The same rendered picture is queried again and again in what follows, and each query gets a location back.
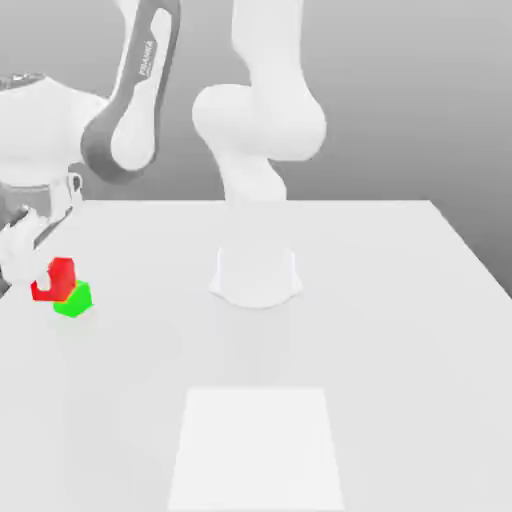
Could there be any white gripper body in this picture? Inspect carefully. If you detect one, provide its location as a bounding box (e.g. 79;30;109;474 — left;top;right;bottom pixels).
0;205;76;286

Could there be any small red cube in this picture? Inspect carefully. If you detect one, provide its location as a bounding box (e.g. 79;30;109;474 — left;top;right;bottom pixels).
30;256;77;303

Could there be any small green cube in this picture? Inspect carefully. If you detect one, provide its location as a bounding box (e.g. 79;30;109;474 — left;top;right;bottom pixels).
52;279;94;320

